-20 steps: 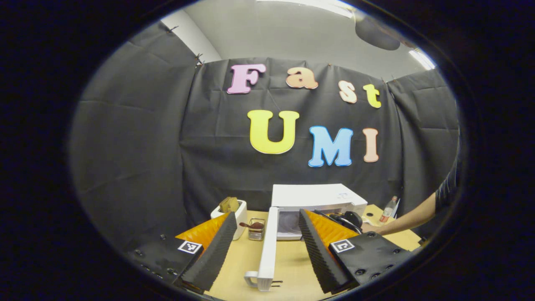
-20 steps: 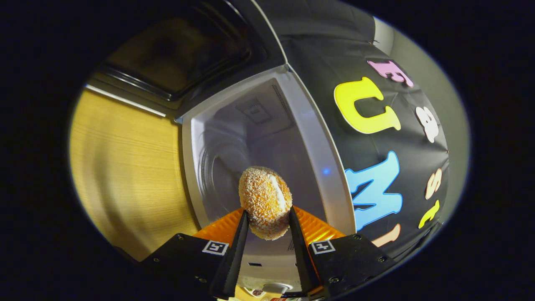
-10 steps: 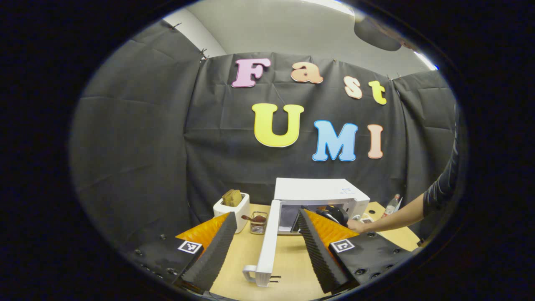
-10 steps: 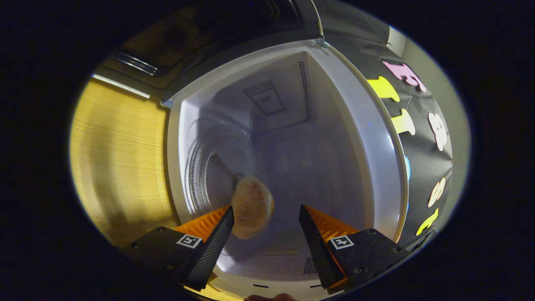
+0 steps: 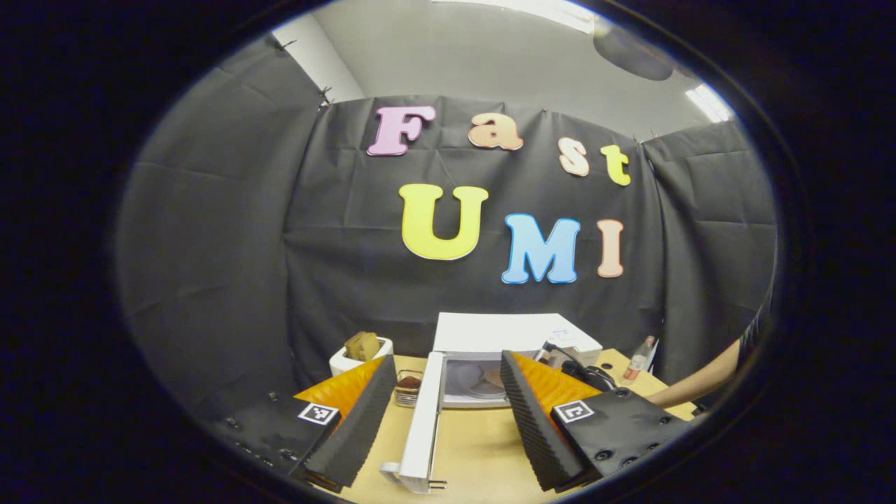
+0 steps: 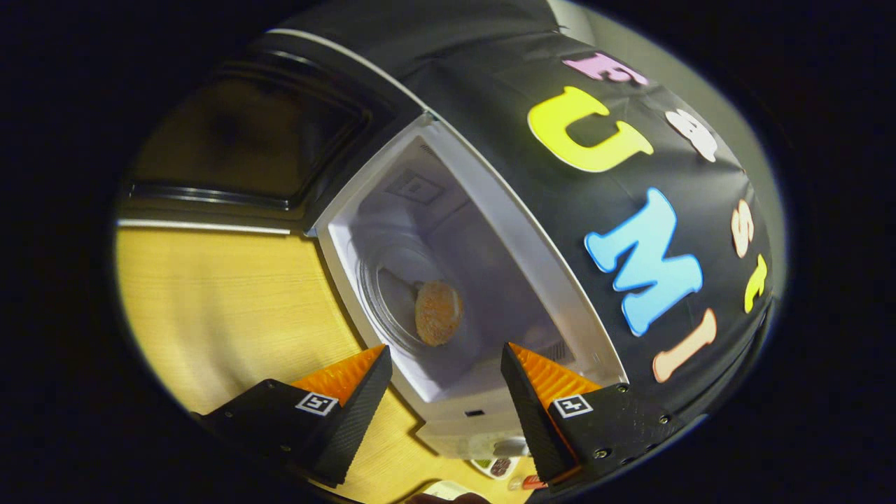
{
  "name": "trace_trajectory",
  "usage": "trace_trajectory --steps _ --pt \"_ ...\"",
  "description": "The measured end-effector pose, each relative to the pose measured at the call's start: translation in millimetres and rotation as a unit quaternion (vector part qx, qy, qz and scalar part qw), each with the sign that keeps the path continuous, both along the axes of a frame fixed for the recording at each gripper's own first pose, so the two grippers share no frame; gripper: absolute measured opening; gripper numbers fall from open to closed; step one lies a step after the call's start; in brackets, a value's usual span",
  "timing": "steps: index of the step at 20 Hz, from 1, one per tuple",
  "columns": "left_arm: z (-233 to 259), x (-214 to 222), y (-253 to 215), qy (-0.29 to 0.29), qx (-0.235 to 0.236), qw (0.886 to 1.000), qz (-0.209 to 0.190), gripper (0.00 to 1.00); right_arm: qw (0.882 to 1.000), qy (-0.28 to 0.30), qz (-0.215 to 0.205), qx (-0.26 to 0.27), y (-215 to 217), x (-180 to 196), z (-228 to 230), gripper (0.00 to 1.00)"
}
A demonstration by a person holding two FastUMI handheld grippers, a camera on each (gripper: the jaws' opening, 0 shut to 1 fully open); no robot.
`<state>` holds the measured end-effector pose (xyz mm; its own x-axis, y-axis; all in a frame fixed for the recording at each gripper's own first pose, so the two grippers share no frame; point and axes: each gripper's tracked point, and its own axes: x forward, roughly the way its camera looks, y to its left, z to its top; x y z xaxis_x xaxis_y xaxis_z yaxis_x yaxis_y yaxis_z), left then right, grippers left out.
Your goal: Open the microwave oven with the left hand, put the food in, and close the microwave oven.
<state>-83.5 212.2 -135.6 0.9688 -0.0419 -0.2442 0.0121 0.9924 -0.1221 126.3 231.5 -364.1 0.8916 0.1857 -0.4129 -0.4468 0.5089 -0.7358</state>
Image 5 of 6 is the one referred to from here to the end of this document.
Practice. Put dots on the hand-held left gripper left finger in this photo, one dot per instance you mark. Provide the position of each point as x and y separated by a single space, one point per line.
357 427

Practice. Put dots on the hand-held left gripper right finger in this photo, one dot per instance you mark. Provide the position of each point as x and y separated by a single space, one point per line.
535 427

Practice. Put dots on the white microwave oven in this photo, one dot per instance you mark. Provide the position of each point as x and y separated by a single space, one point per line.
504 332

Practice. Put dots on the clear plastic bottle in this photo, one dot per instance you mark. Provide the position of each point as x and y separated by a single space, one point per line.
637 362

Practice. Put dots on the small glass jar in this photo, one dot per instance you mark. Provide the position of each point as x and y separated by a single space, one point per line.
408 390

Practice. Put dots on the brown lumpy item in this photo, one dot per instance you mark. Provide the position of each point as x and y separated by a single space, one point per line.
362 346

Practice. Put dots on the person's black shirt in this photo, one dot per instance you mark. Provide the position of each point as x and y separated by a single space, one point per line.
759 325

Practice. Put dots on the black backdrop cloth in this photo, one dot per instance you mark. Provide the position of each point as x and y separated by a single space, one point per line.
245 245

